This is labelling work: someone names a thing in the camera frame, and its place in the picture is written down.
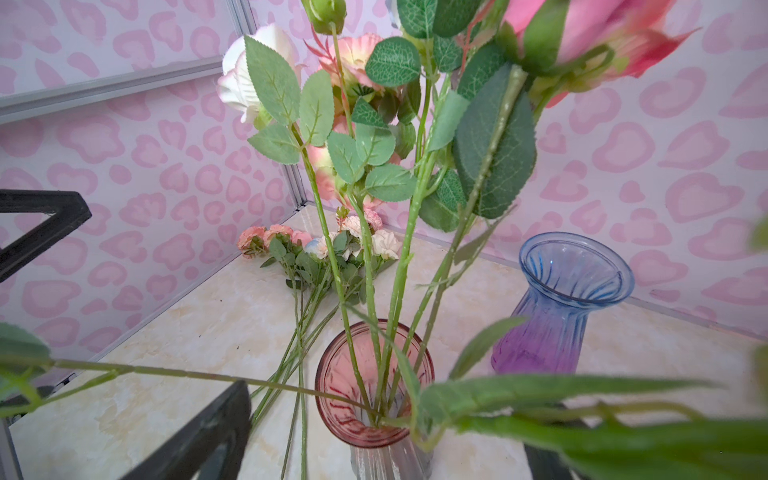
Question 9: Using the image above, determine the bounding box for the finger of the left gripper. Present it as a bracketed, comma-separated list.
[1, 189, 92, 282]

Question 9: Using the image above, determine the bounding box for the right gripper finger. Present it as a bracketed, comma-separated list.
[124, 380, 251, 479]

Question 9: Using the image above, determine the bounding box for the red grey glass vase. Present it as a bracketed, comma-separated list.
[315, 322, 433, 479]

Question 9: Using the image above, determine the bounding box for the cream white rose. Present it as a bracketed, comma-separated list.
[217, 24, 375, 418]

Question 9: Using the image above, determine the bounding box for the dark blue rose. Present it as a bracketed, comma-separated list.
[0, 227, 768, 480]

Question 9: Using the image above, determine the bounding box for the pink spray rose stem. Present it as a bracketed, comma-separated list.
[303, 1, 423, 381]

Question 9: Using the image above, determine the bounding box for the purple glass vase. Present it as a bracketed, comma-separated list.
[491, 232, 635, 374]

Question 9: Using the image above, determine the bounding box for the red pink rose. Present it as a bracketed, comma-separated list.
[424, 1, 681, 355]

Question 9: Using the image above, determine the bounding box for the peach spray rose stem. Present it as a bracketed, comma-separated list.
[331, 207, 402, 276]

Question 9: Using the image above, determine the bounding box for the diagonal aluminium frame bar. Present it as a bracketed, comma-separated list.
[1, 1, 256, 124]

